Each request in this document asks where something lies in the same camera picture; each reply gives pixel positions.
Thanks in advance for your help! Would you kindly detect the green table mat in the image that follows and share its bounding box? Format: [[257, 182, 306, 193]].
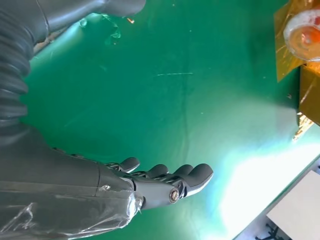
[[20, 0, 320, 240]]

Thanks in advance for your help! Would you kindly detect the yellow taped flat cardboard box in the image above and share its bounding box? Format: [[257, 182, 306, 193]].
[[273, 0, 320, 142]]

